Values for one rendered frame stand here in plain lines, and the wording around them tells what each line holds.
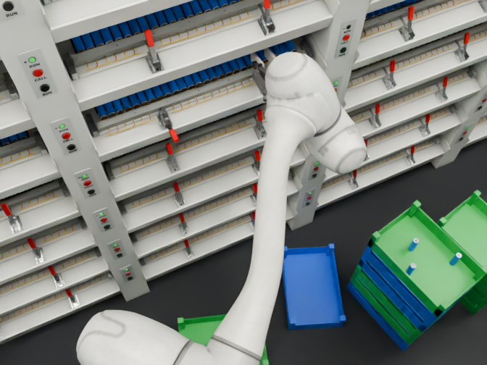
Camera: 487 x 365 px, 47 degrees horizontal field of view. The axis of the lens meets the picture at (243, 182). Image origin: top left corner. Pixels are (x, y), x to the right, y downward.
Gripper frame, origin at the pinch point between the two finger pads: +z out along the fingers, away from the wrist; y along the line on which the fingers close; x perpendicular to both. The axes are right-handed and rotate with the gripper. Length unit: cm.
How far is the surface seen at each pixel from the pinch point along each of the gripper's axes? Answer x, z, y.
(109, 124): -3.7, 0.0, -40.8
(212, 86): -3.3, 0.6, -14.0
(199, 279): -100, 15, -26
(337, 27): 7.5, -7.1, 16.3
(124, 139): -7.8, -2.2, -38.6
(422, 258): -69, -31, 37
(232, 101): -7.7, -2.1, -10.3
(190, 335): -104, -3, -37
